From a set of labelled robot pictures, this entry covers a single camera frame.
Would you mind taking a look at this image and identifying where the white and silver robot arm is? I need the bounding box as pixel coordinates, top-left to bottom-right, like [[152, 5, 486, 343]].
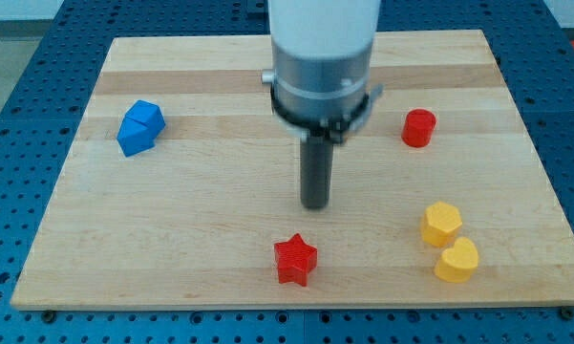
[[262, 0, 382, 144]]

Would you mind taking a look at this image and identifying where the red star block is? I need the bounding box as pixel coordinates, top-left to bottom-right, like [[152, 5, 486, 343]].
[[273, 233, 318, 287]]

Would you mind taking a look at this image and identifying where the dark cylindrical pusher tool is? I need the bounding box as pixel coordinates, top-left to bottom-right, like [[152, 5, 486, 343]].
[[300, 137, 333, 210]]

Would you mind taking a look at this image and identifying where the wooden board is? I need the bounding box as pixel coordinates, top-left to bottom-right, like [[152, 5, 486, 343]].
[[11, 30, 574, 311]]

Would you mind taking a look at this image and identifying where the red cylinder block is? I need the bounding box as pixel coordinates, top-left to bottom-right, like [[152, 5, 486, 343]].
[[401, 109, 436, 148]]

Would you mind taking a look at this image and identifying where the blue triangle block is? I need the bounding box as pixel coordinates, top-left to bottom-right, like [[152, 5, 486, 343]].
[[117, 118, 155, 157]]

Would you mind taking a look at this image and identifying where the blue cube block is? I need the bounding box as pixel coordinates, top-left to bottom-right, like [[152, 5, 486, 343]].
[[125, 100, 166, 139]]

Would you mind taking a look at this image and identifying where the yellow hexagon block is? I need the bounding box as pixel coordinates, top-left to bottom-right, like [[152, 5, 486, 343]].
[[420, 201, 463, 247]]

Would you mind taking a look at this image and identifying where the yellow heart block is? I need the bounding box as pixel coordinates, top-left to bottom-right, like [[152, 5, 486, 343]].
[[434, 237, 479, 283]]

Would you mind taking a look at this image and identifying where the blue perforated table plate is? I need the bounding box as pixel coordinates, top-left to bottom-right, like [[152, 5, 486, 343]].
[[0, 1, 574, 343]]

